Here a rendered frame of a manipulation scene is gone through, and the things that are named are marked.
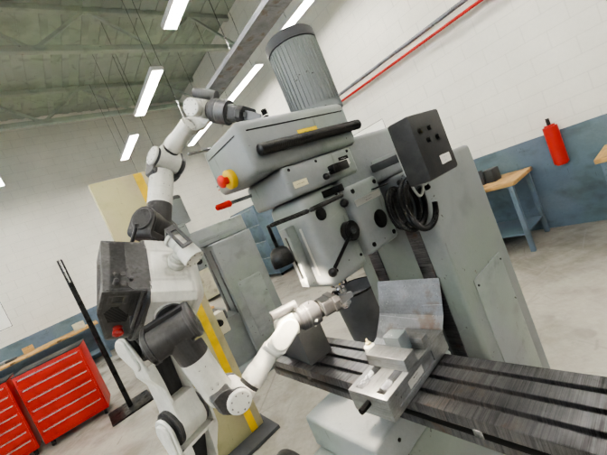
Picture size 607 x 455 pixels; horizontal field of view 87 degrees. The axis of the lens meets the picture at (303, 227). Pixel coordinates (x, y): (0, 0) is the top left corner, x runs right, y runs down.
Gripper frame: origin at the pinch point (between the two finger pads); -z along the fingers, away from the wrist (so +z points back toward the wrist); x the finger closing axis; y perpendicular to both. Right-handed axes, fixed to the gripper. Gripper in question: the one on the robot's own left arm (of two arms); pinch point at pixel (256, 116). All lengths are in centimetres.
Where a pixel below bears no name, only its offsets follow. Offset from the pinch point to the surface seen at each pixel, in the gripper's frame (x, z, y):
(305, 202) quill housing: 10.6, -26.0, -23.9
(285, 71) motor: -12.1, -3.5, 17.9
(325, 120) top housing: -4.6, -23.7, 2.5
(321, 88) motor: -14.0, -17.4, 13.8
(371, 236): -6, -47, -34
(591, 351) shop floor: -126, -191, -106
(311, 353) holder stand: -8, -34, -90
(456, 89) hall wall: -415, -89, 95
